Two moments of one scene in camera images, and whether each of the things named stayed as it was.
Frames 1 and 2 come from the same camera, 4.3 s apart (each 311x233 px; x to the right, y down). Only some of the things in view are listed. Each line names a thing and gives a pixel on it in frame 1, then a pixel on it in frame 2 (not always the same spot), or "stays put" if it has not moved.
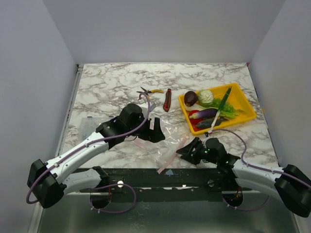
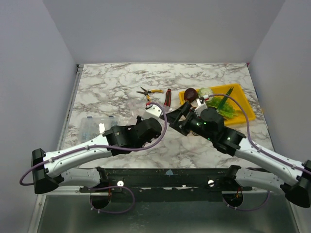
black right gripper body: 196,150 → 183,116
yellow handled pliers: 149,91 stays put
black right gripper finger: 193,146 → 173,118
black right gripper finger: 194,158 → 182,127
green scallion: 224,110 → 222,103
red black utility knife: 167,103 stays put
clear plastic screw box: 90,124 stays put
